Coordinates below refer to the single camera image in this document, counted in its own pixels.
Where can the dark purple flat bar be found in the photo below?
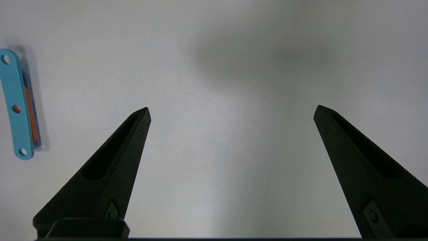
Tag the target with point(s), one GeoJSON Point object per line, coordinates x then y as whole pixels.
{"type": "Point", "coordinates": [26, 78]}

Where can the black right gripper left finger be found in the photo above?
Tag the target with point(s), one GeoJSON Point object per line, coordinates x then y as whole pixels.
{"type": "Point", "coordinates": [100, 194]}

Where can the orange flat bar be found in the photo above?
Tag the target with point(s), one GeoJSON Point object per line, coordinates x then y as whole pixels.
{"type": "Point", "coordinates": [30, 113]}

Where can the blue bar with three holes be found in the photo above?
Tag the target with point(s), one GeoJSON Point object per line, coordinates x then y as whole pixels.
{"type": "Point", "coordinates": [15, 100]}

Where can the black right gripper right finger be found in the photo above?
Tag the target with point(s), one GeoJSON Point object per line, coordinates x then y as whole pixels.
{"type": "Point", "coordinates": [384, 201]}

